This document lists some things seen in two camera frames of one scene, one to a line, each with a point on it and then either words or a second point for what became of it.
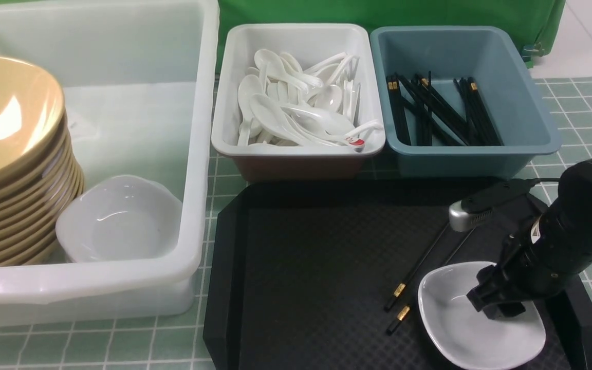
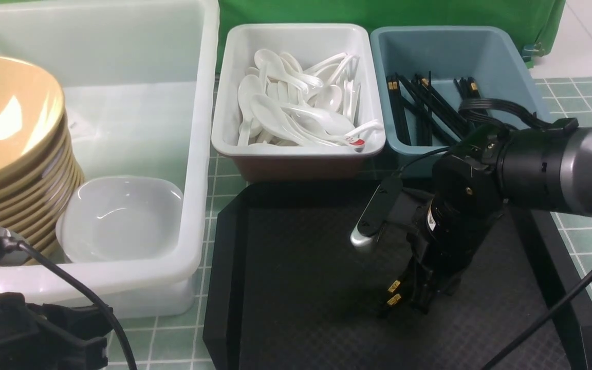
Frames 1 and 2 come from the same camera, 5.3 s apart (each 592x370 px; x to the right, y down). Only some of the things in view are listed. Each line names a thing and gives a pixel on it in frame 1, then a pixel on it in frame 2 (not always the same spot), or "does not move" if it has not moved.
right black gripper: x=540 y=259 → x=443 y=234
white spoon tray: x=297 y=103 does not move
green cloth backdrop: x=533 y=20 does not move
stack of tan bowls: x=23 y=164 does not move
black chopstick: x=413 y=299 → x=394 y=299
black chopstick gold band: x=403 y=285 → x=394 y=285
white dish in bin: x=122 y=218 does not move
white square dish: x=465 y=337 → x=122 y=219
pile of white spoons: x=280 y=102 does not move
